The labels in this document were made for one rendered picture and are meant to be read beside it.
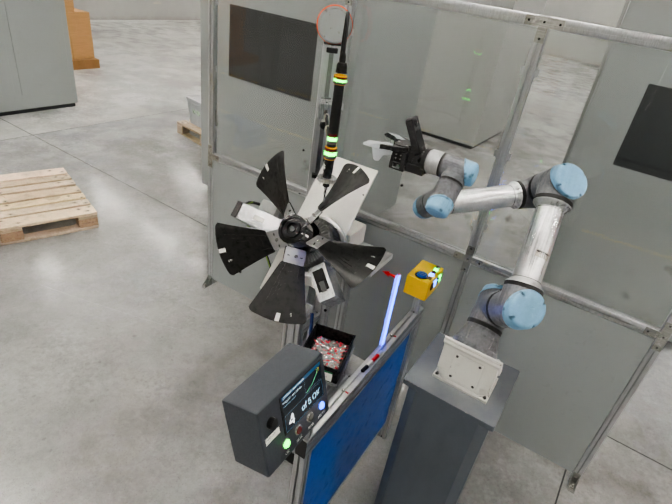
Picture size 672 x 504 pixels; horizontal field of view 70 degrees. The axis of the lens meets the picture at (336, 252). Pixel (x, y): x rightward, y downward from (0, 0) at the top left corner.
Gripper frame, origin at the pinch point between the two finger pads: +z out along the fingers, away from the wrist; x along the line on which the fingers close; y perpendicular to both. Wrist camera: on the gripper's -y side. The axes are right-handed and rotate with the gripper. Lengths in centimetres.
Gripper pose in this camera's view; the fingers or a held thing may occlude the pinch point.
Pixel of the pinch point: (374, 136)
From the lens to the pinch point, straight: 162.5
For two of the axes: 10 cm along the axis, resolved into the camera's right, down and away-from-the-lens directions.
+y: -1.3, 8.5, 5.1
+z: -8.4, -3.7, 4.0
